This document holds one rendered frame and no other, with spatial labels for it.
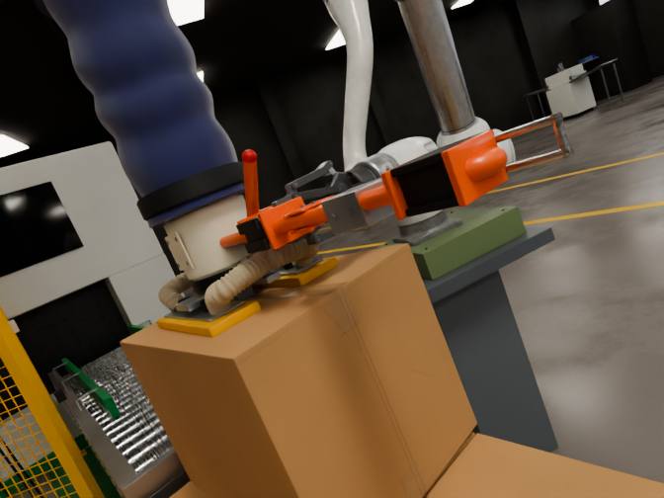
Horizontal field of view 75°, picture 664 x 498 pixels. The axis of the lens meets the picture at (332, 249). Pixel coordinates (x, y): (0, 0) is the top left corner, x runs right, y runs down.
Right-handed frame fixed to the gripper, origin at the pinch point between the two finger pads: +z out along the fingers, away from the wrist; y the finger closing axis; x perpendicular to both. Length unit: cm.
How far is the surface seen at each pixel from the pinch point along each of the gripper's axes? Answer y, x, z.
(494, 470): 54, -12, -13
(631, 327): 109, 18, -157
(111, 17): -42.9, 17.9, 4.0
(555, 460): 54, -21, -19
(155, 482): 51, 61, 27
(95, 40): -40.4, 20.1, 7.4
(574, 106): 83, 446, -1273
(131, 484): 48, 61, 32
